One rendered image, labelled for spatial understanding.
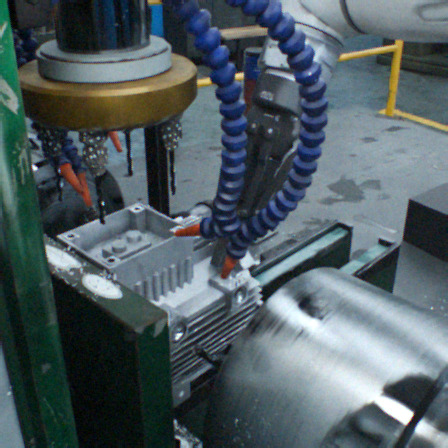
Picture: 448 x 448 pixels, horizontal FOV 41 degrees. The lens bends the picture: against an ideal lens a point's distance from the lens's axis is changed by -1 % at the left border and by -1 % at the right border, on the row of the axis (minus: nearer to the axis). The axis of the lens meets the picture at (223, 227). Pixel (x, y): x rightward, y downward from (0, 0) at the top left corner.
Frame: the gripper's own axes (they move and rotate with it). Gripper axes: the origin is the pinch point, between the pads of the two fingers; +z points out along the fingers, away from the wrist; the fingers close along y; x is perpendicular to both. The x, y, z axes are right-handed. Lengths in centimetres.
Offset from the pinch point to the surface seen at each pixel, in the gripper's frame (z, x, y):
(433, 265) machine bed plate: -4, 69, 1
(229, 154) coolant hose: -9.3, -19.2, 11.1
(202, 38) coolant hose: -16.7, -26.4, 10.6
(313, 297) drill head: 0.0, -10.4, 18.7
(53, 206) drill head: 5.5, -6.5, -26.8
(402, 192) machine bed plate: -18, 94, -22
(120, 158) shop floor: 11, 204, -260
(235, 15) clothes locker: -153, 393, -387
